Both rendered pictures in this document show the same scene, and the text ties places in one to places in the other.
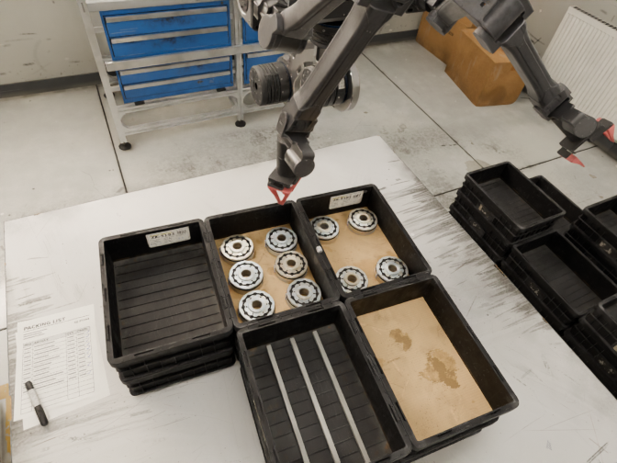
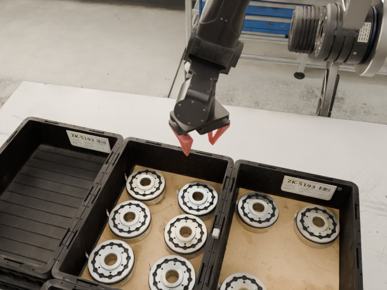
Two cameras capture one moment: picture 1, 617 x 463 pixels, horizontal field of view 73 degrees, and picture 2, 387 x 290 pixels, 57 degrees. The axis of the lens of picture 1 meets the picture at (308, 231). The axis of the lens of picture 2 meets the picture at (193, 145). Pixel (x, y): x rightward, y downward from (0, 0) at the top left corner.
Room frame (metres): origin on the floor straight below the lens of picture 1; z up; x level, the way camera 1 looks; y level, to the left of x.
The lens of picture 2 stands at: (0.46, -0.26, 1.63)
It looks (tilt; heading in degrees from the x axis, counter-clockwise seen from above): 48 degrees down; 42
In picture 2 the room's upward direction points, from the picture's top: straight up
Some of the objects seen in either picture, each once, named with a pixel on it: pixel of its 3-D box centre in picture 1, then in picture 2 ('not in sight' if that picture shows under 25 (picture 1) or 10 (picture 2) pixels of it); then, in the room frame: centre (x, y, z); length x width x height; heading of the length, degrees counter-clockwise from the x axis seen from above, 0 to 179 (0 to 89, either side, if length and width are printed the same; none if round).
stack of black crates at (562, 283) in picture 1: (546, 288); not in sight; (1.22, -1.18, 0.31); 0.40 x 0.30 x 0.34; 32
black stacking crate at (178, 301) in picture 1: (165, 293); (43, 195); (0.59, 0.37, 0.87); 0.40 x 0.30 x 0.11; 27
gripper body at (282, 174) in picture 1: (286, 164); (199, 105); (0.85, 0.08, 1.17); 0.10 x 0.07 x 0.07; 162
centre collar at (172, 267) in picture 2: (304, 292); (172, 276); (0.66, -0.01, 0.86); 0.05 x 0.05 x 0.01
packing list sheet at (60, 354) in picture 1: (58, 359); not in sight; (0.42, 0.66, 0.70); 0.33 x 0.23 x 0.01; 32
